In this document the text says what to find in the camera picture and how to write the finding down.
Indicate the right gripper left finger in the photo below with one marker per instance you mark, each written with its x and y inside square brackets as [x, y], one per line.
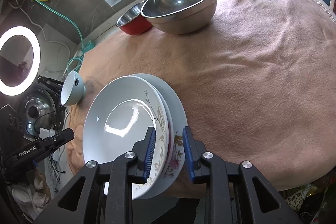
[132, 167]

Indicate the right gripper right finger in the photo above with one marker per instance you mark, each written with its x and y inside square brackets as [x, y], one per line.
[205, 167]

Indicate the white floral bottom plate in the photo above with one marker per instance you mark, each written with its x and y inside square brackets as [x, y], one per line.
[156, 184]

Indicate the white plate with grey branch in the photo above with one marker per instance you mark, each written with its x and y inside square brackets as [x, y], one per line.
[119, 116]

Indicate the light blue ceramic bowl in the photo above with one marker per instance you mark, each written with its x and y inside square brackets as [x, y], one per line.
[73, 89]

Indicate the red steel-lined bowl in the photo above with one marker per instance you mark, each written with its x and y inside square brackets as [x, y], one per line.
[132, 22]

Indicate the large stainless steel bowl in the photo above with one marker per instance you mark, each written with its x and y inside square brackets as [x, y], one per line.
[179, 16]

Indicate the floral plate pink flowers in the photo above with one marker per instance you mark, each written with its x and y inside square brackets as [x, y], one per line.
[170, 135]

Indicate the pink towel mat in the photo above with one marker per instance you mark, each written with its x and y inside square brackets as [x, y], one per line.
[257, 83]

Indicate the white ring light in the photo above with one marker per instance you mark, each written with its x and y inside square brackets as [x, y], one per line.
[31, 37]

